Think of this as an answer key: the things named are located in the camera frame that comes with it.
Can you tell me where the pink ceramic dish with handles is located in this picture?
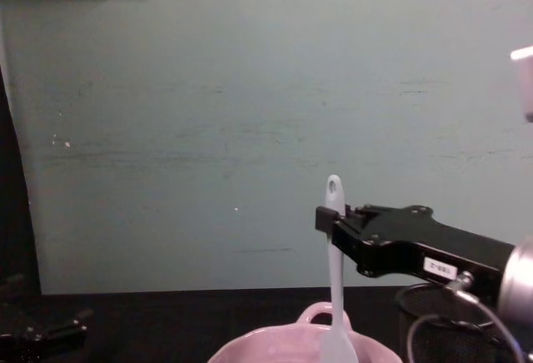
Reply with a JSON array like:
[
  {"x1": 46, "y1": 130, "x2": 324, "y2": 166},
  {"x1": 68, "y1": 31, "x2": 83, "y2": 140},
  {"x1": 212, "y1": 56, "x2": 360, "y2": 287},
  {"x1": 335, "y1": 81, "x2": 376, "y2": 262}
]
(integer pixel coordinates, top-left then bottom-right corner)
[{"x1": 207, "y1": 301, "x2": 403, "y2": 363}]

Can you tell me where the pale blue silicone spatula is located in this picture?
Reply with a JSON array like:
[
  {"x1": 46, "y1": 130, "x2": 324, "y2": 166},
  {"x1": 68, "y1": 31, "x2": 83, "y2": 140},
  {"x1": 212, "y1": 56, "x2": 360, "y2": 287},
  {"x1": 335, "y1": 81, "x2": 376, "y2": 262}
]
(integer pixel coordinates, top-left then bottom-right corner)
[{"x1": 317, "y1": 174, "x2": 359, "y2": 363}]

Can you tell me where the thin dark gripper cable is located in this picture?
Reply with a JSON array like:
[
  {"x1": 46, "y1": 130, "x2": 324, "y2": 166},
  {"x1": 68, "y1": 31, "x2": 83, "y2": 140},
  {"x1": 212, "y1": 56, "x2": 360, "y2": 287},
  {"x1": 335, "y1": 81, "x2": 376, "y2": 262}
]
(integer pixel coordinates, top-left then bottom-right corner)
[{"x1": 406, "y1": 270, "x2": 526, "y2": 363}]

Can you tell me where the black hanging cloth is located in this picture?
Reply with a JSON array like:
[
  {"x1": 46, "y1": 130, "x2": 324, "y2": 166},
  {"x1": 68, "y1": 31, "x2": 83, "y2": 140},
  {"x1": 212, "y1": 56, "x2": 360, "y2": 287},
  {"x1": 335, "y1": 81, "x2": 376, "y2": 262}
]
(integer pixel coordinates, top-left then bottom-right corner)
[{"x1": 0, "y1": 62, "x2": 43, "y2": 296}]

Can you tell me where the black mesh utensil holder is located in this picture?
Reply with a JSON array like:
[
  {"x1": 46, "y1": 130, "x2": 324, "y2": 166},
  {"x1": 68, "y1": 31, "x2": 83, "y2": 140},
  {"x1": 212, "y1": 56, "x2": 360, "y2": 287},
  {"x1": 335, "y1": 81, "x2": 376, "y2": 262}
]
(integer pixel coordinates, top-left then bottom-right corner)
[{"x1": 394, "y1": 281, "x2": 520, "y2": 363}]

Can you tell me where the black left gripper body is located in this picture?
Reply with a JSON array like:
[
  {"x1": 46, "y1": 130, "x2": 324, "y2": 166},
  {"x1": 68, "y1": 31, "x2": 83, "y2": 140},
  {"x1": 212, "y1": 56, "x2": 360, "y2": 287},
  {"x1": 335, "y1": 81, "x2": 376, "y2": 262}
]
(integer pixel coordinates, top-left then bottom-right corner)
[{"x1": 0, "y1": 321, "x2": 87, "y2": 363}]

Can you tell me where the black table cloth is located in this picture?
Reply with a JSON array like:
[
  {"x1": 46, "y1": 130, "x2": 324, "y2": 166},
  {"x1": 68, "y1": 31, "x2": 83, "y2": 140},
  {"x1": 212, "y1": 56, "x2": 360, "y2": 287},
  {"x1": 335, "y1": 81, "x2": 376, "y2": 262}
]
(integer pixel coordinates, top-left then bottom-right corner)
[{"x1": 0, "y1": 284, "x2": 533, "y2": 363}]

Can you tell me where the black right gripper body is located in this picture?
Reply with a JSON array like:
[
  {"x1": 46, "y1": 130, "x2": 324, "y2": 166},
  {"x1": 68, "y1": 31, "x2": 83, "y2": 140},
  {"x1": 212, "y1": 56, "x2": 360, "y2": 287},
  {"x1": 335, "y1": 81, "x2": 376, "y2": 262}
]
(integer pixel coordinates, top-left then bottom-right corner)
[{"x1": 353, "y1": 204, "x2": 517, "y2": 286}]

